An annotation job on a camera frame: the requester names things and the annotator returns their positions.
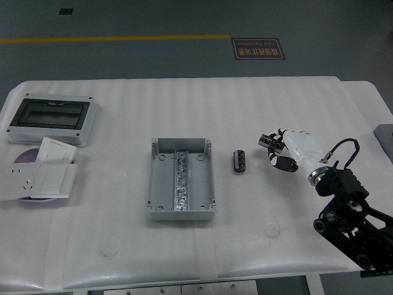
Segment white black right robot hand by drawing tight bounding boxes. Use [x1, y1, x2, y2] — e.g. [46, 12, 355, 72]
[265, 127, 327, 175]

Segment black cylindrical battery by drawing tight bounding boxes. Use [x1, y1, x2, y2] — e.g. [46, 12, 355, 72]
[232, 149, 249, 173]
[259, 133, 285, 152]

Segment open grey plastic box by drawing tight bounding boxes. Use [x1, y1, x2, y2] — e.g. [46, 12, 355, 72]
[145, 137, 218, 222]

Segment grey distribution box dark window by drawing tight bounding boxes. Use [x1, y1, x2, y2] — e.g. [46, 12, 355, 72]
[6, 93, 99, 148]

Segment white table leg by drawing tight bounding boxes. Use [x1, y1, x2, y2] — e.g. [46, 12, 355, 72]
[305, 274, 322, 295]

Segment white foam mat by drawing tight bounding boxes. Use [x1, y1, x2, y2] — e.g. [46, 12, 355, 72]
[0, 76, 393, 291]

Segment grey metal table crossbar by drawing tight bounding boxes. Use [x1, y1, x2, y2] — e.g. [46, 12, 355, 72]
[87, 280, 259, 295]

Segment purple round plate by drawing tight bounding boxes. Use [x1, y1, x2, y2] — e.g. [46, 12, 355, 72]
[14, 147, 76, 204]

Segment silver metal mounting rail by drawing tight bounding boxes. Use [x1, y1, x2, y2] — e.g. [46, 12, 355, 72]
[172, 150, 191, 212]

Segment black table bracket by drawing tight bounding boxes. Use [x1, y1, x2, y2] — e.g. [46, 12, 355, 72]
[360, 269, 393, 279]

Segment white switch panel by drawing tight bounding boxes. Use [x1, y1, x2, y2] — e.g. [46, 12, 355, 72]
[30, 163, 78, 199]
[37, 136, 78, 164]

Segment white wall socket panel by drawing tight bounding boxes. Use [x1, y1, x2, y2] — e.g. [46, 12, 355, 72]
[0, 165, 42, 202]

